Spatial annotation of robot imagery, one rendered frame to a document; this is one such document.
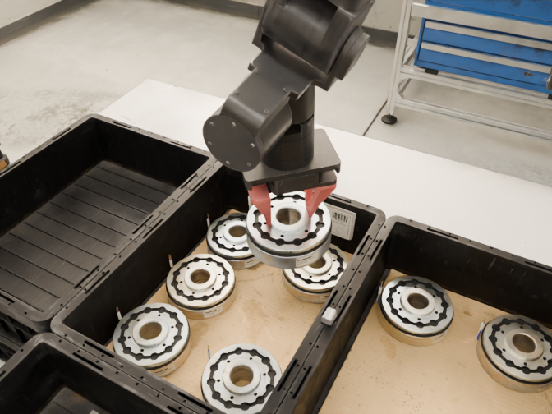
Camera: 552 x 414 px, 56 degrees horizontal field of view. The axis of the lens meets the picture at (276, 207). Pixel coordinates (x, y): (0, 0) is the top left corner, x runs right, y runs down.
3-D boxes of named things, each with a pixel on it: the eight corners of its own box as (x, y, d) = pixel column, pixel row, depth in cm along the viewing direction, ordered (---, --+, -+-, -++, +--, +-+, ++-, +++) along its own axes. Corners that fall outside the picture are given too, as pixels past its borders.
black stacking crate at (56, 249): (104, 162, 108) (92, 114, 100) (225, 208, 97) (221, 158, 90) (-71, 295, 82) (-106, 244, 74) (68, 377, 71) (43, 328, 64)
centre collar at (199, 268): (196, 262, 80) (196, 259, 80) (223, 273, 79) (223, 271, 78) (177, 283, 77) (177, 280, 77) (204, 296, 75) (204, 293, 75)
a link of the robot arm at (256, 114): (376, 28, 43) (290, -28, 44) (316, 98, 36) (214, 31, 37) (322, 123, 53) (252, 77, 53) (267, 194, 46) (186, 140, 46)
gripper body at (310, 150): (342, 177, 55) (346, 118, 50) (246, 195, 54) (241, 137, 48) (323, 140, 60) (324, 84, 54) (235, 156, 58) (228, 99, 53)
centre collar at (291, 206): (281, 200, 65) (281, 195, 64) (316, 213, 63) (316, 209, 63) (259, 224, 62) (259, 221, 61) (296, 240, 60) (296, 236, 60)
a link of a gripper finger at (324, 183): (335, 230, 61) (339, 169, 54) (275, 243, 60) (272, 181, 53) (318, 191, 65) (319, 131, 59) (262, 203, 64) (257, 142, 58)
